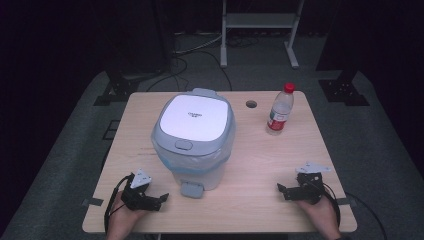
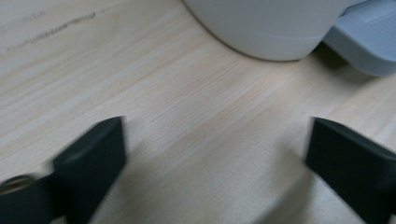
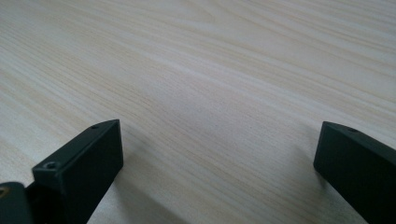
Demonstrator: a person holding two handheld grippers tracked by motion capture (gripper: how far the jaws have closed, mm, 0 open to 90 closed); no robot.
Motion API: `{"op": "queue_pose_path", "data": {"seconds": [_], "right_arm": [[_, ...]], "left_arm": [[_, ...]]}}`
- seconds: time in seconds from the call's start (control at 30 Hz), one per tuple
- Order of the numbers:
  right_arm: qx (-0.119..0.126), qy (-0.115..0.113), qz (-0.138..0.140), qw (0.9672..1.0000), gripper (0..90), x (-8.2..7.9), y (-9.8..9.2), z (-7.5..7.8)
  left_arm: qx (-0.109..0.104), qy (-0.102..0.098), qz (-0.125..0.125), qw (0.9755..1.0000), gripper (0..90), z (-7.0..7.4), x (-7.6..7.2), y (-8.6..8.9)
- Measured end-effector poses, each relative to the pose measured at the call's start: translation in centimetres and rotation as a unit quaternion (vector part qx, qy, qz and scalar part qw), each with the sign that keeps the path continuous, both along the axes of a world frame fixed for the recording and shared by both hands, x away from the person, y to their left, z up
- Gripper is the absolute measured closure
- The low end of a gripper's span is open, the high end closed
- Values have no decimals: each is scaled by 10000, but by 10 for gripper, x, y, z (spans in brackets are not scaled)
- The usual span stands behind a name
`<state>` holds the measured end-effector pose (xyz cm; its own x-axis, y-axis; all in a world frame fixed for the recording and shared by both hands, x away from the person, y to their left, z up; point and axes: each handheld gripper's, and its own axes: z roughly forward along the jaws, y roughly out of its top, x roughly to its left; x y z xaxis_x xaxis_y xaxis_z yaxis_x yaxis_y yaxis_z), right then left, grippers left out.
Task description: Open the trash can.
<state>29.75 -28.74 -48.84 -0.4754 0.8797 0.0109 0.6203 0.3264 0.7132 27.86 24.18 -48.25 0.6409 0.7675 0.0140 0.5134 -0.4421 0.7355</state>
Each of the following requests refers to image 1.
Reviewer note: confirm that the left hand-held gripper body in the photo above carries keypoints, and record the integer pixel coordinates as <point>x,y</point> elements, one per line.
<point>136,196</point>

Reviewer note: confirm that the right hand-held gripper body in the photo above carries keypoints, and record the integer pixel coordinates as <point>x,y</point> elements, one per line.
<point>310,188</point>

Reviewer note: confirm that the clear bottle with red cap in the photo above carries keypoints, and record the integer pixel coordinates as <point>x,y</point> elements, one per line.
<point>280,115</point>

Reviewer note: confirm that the white grey pedal trash can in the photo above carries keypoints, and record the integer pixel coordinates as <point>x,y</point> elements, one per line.
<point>196,123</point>

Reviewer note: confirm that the person's left hand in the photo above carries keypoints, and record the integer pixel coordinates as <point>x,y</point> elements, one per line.
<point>123,216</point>

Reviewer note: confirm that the person's right hand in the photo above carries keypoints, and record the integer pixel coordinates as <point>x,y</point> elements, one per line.
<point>320,213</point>

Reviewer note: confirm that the grey tape strip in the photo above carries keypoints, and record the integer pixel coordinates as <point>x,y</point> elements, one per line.
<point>93,201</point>
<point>342,201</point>

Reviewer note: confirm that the translucent trash bag liner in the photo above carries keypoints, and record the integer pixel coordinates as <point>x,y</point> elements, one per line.
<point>208,160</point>

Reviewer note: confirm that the dark round table grommet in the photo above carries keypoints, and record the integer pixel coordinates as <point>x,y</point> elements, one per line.
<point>251,104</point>

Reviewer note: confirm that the black metal stand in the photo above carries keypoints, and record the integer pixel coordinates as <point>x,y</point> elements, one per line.
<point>133,80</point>
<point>343,88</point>

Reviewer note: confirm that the white metal stand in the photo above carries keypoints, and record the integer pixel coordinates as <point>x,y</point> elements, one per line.
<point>260,20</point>

